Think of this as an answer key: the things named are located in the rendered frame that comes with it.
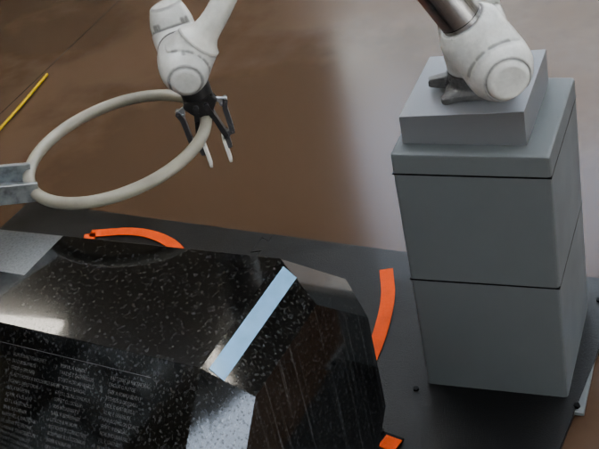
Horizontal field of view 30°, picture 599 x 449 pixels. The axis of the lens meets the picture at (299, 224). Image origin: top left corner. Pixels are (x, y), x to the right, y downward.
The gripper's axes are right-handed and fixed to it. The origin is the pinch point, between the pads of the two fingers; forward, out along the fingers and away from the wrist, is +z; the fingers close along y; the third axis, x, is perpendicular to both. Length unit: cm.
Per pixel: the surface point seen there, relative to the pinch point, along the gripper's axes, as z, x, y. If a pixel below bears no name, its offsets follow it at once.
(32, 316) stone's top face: -2, 50, 44
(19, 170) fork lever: -11.2, 1.5, 47.6
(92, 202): -9.8, 23.9, 28.3
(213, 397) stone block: 6, 82, 7
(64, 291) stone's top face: -1, 43, 37
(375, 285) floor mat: 90, -45, -29
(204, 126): -11.0, 6.2, 0.2
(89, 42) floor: 89, -304, 81
